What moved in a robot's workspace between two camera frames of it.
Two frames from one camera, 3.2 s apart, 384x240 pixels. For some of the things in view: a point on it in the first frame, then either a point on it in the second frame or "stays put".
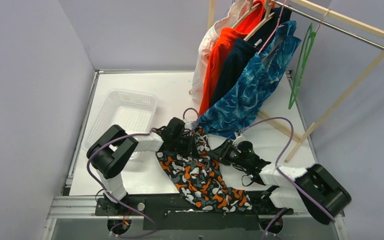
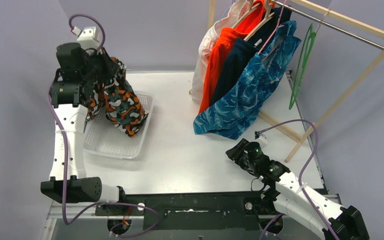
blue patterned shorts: x=234 y=111 stays put
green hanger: x=309 y=39 stays put
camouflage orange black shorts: x=197 y=176 to x=121 y=107
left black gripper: x=192 y=142 to x=109 y=65
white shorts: x=227 y=19 stays put
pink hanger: x=272 y=32 stays put
